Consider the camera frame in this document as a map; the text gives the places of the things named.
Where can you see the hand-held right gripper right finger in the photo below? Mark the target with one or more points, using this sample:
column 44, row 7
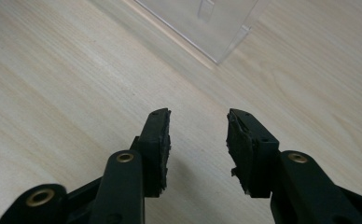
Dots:
column 250, row 155

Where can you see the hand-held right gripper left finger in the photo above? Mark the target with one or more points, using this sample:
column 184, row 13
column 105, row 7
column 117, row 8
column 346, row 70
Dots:
column 153, row 155

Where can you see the clear acrylic box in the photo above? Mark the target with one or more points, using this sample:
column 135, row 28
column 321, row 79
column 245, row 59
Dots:
column 201, row 25

